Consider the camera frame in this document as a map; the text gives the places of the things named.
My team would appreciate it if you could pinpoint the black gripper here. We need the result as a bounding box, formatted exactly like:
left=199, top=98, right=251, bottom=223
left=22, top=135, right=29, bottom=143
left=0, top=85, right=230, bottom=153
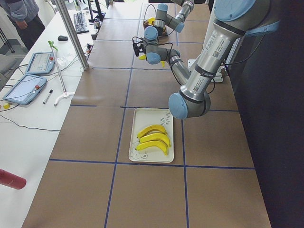
left=132, top=37, right=146, bottom=57

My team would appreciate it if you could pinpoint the yellow banana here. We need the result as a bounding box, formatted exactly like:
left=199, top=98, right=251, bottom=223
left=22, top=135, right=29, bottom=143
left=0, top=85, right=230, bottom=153
left=140, top=133, right=171, bottom=147
left=137, top=124, right=167, bottom=138
left=138, top=55, right=165, bottom=67
left=135, top=140, right=168, bottom=156

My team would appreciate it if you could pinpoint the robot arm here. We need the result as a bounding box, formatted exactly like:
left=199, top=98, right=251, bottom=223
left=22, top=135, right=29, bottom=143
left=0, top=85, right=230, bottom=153
left=154, top=0, right=195, bottom=36
left=133, top=0, right=281, bottom=119

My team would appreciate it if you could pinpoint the brown wicker basket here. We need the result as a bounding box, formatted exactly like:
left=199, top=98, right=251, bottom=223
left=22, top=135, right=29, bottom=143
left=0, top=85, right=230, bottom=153
left=143, top=17, right=167, bottom=36

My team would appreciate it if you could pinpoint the metal cup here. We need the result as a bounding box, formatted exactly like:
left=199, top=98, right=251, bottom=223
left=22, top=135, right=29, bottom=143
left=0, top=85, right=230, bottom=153
left=94, top=19, right=101, bottom=29

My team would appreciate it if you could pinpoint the black keyboard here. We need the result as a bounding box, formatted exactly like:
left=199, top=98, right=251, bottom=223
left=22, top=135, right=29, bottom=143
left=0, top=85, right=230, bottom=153
left=73, top=12, right=89, bottom=34

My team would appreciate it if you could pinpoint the white bear tray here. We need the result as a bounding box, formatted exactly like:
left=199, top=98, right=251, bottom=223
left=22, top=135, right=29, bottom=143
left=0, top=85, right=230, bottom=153
left=129, top=108, right=174, bottom=163

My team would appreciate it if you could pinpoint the black computer mouse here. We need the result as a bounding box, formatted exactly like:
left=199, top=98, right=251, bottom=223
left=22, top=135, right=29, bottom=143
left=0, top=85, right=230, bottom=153
left=57, top=35, right=68, bottom=41

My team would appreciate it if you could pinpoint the metal reacher grabber stick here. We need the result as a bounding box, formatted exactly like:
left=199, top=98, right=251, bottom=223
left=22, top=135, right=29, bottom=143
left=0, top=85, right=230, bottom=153
left=48, top=40, right=75, bottom=106

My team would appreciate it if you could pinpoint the black marker pen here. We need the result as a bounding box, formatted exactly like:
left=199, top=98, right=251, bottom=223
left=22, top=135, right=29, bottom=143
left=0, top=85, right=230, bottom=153
left=43, top=89, right=53, bottom=104

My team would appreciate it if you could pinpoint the blue teach pendant far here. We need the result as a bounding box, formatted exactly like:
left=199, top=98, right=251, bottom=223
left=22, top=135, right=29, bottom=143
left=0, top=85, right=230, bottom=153
left=26, top=52, right=55, bottom=75

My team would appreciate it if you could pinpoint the blue teach pendant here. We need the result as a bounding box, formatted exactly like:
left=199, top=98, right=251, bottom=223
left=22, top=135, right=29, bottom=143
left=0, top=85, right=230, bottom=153
left=3, top=74, right=47, bottom=105
left=26, top=52, right=55, bottom=75

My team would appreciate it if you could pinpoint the person in grey jacket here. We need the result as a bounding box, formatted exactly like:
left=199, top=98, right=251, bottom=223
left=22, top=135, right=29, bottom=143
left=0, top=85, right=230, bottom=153
left=0, top=0, right=45, bottom=51

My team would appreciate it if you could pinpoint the blue teach pendant near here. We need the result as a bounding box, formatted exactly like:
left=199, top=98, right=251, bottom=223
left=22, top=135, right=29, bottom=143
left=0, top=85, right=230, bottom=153
left=3, top=74, right=47, bottom=105

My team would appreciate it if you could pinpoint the red cylinder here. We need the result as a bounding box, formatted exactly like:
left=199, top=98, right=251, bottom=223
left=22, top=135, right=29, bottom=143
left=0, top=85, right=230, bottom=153
left=0, top=169, right=27, bottom=190

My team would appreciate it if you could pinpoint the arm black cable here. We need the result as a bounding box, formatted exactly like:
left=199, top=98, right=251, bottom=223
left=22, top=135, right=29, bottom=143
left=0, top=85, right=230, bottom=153
left=132, top=36, right=216, bottom=95

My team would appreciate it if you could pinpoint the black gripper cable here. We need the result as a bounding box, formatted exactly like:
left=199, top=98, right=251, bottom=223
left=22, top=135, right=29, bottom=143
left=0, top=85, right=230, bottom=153
left=143, top=3, right=157, bottom=29

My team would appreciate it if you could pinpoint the aluminium frame post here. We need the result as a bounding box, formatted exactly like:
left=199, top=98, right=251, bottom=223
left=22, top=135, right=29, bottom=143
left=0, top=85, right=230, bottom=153
left=56, top=0, right=89, bottom=70

